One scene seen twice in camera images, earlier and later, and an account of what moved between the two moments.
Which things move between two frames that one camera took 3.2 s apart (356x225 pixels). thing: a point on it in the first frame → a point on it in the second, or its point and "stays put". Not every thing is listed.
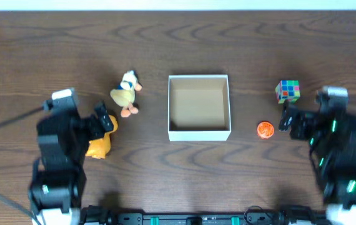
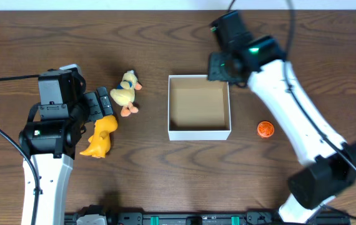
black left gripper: [93, 126] → [96, 104]
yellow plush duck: [125, 95] stays put
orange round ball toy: [265, 129] stays put
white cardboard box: [198, 107] stays put
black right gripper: [306, 119] → [215, 68]
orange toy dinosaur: [98, 148] stays put
